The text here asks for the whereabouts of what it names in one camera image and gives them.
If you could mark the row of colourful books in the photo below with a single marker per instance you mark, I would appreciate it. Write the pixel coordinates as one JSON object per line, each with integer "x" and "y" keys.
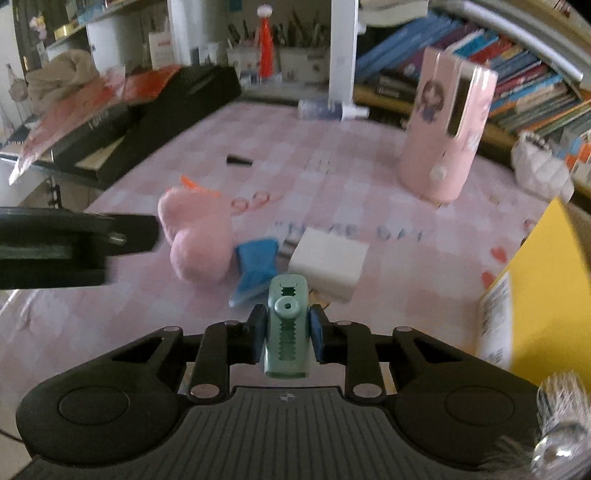
{"x": 508, "y": 69}

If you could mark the black case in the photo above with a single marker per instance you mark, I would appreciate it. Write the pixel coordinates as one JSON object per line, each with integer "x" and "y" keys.
{"x": 194, "y": 87}

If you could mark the pink checked tablecloth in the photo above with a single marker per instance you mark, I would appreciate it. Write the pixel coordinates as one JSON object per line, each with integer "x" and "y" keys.
{"x": 138, "y": 314}

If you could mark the pink humidifier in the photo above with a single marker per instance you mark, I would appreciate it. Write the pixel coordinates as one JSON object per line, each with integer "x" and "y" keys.
{"x": 429, "y": 152}

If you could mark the yellow cardboard box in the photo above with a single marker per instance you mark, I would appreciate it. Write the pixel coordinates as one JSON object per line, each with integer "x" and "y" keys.
{"x": 554, "y": 286}

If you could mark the small white box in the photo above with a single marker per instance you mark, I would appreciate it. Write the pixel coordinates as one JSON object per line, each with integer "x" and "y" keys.
{"x": 328, "y": 263}

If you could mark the small blue white card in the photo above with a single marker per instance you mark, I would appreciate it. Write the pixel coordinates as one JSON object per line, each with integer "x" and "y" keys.
{"x": 205, "y": 54}

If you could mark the red patterned packet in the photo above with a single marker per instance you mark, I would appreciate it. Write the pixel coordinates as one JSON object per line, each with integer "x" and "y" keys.
{"x": 60, "y": 124}

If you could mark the clear spray bottle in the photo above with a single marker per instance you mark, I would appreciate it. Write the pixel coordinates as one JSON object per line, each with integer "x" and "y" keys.
{"x": 318, "y": 110}

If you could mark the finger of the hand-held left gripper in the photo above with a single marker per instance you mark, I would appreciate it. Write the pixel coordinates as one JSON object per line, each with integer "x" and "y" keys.
{"x": 134, "y": 233}

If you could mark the red book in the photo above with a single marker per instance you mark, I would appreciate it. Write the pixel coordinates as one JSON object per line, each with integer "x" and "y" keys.
{"x": 147, "y": 83}

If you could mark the white quilted tissue box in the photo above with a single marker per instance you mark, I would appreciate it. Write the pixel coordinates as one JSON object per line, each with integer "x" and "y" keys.
{"x": 540, "y": 170}

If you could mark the mint green stapler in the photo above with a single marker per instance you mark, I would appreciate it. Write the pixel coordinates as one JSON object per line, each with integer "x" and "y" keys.
{"x": 284, "y": 350}

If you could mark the pink plush toy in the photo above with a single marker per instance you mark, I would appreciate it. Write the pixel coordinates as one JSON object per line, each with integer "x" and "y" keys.
{"x": 198, "y": 244}

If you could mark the black flat printed box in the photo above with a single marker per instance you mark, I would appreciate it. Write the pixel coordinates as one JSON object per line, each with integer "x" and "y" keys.
{"x": 108, "y": 121}

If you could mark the white shelf unit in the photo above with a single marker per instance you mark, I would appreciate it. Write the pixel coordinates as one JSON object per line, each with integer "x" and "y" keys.
{"x": 342, "y": 46}

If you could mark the blue orange small box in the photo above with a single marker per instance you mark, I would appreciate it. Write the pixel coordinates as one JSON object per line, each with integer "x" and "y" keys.
{"x": 579, "y": 152}

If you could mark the beige plush cloth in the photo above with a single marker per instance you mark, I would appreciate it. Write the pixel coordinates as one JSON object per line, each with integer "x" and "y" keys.
{"x": 64, "y": 76}

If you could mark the white pen holder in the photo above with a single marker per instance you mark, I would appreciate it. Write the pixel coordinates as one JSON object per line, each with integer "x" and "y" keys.
{"x": 302, "y": 67}
{"x": 242, "y": 62}

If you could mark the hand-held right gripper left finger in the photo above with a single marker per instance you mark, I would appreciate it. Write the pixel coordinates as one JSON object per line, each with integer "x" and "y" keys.
{"x": 258, "y": 339}

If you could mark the red cone figure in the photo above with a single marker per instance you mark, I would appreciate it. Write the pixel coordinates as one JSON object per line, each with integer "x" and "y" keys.
{"x": 265, "y": 46}

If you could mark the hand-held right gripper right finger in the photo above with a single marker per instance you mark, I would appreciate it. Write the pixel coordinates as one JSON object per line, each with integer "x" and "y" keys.
{"x": 317, "y": 339}

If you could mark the white red printed card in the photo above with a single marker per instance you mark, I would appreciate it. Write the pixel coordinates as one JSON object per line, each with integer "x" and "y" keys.
{"x": 160, "y": 50}

